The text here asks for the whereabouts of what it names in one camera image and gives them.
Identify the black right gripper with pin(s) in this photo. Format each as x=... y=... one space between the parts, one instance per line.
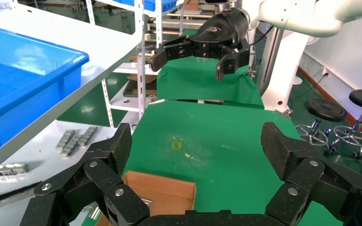
x=221 y=29

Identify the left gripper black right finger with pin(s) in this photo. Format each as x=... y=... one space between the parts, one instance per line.
x=309 y=174

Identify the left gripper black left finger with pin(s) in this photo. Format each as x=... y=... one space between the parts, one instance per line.
x=103 y=177

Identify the silver metal IO shield plate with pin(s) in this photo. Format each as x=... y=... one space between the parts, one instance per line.
x=146 y=203

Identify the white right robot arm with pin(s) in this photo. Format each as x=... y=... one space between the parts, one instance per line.
x=293 y=18

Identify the shallow cardboard box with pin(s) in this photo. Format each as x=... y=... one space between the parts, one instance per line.
x=165 y=190

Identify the blue plastic tray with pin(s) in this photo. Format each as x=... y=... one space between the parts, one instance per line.
x=28 y=78

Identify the notched metal clip strip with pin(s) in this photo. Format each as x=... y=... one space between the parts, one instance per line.
x=64 y=139
x=88 y=134
x=71 y=146

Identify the silver binder clip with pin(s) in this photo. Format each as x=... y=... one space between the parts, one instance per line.
x=251 y=73

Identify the white metal storage rack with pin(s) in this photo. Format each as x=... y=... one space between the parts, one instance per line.
x=141 y=78

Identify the blue plastic bin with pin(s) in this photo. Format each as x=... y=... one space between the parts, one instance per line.
x=156 y=4

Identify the perforated metal shelf brace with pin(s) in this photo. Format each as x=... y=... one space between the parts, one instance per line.
x=107 y=103

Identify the white robot torso column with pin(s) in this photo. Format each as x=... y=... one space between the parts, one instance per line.
x=281 y=78

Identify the black metal bar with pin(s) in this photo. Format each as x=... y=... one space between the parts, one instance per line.
x=12 y=195

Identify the slotted silver metal part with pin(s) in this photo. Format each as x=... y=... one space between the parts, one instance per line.
x=7 y=170

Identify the white metal shelf board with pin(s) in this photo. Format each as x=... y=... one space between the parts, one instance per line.
x=74 y=40

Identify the white wall socket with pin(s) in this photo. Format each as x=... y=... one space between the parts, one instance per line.
x=325 y=72

